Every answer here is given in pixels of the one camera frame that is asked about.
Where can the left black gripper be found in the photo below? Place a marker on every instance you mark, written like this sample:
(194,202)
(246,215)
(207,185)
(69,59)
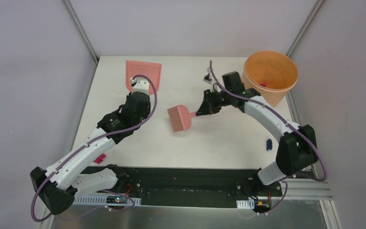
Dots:
(138,96)

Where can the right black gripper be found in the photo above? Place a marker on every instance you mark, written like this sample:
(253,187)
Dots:
(208,106)

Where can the pink hand brush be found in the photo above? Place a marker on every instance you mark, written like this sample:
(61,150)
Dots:
(180,118)

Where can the pink dustpan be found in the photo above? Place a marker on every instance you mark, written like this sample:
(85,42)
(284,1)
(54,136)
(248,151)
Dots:
(149,70)

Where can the orange plastic bucket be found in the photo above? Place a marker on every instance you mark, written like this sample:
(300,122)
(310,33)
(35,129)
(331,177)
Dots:
(275,69)

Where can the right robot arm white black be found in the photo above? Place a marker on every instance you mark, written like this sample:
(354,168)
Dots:
(297,144)

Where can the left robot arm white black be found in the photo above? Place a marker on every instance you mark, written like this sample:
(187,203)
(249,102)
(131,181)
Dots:
(60,184)

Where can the magenta paper scrap bottom left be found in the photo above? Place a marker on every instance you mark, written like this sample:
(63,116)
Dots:
(100,158)

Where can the dark blue paper scrap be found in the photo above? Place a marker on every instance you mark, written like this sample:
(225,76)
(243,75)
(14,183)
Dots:
(269,145)

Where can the left circuit board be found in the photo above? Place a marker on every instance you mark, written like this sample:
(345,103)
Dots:
(116,200)

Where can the circuit board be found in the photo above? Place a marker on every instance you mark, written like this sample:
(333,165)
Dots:
(262,207)
(116,200)

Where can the right circuit board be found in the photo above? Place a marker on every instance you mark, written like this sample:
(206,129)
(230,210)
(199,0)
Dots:
(262,207)

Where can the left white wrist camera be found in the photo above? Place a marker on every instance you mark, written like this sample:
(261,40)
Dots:
(140,85)

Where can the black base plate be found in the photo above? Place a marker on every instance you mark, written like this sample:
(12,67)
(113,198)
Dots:
(192,187)

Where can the left white cable duct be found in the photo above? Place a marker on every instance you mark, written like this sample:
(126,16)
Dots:
(100,200)

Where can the white cable duct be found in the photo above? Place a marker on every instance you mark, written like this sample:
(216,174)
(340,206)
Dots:
(100,200)
(245,204)

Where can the right white cable duct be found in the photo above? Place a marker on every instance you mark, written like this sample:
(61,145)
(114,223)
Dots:
(245,204)

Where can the aluminium frame rail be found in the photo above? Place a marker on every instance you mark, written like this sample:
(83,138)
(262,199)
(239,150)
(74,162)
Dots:
(306,189)

